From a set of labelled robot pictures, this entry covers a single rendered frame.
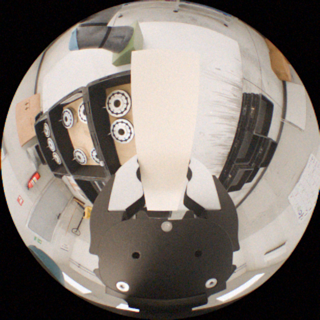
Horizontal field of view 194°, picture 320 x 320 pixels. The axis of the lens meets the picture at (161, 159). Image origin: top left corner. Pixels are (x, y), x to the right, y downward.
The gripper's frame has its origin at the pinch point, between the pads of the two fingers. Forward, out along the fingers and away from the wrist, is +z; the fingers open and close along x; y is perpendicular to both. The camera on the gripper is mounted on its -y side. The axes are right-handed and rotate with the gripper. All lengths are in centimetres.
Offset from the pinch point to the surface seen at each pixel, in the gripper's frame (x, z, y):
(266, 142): 125, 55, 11
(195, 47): 17, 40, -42
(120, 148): -19.6, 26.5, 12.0
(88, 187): -52, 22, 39
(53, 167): -82, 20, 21
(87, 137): -37.5, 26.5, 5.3
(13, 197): -316, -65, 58
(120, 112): -15.4, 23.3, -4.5
